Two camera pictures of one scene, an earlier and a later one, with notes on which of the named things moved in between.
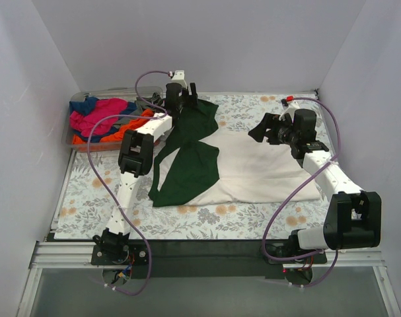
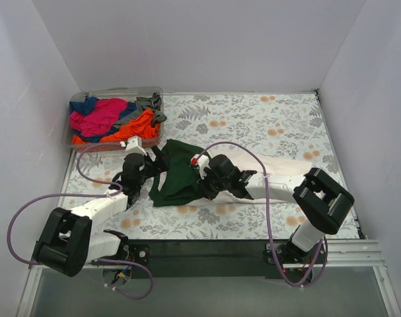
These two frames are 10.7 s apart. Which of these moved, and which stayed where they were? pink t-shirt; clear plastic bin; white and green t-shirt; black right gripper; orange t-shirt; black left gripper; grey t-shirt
Moved: black right gripper; black left gripper; white and green t-shirt
Stayed: pink t-shirt; orange t-shirt; clear plastic bin; grey t-shirt
